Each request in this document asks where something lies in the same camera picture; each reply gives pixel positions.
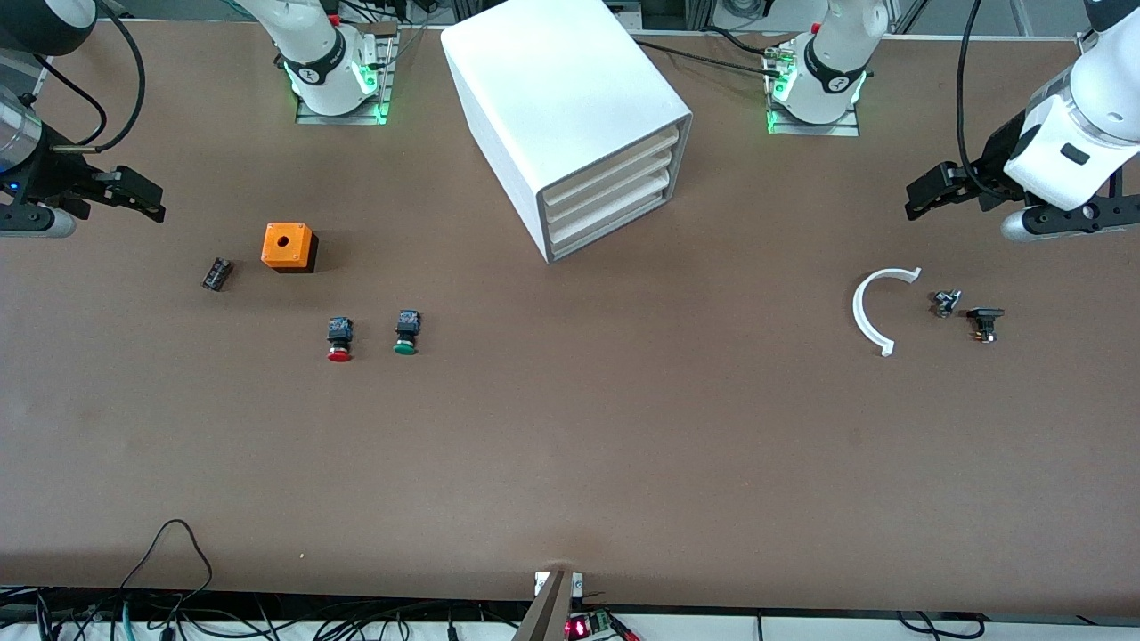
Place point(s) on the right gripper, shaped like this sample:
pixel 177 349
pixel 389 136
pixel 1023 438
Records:
pixel 55 176

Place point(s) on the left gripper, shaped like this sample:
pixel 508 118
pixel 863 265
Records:
pixel 990 167

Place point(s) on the red push button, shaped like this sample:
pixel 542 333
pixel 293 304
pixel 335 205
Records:
pixel 339 338

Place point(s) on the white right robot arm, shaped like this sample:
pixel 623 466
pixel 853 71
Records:
pixel 334 89

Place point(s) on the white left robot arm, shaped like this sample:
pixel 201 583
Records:
pixel 833 98

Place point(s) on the green push button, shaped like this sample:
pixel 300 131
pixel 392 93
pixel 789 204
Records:
pixel 406 332

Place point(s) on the white drawer cabinet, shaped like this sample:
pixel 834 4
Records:
pixel 552 80

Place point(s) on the small black terminal block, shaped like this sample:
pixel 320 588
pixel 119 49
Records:
pixel 216 273

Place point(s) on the small grey metal part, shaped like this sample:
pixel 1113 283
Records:
pixel 946 303

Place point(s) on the white curved plastic piece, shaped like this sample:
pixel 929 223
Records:
pixel 862 316

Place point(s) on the orange box with hole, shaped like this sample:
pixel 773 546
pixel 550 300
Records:
pixel 287 244

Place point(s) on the circuit board with red LED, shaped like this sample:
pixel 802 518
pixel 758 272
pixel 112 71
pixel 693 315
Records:
pixel 592 625

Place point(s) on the black button switch part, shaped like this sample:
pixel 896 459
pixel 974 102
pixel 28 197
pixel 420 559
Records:
pixel 984 320

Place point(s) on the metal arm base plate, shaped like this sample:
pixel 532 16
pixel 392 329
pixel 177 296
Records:
pixel 387 71
pixel 815 127

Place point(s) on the aluminium frame corner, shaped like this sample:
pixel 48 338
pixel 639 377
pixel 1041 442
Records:
pixel 1085 40

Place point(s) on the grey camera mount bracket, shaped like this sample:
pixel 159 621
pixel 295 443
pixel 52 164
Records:
pixel 548 614

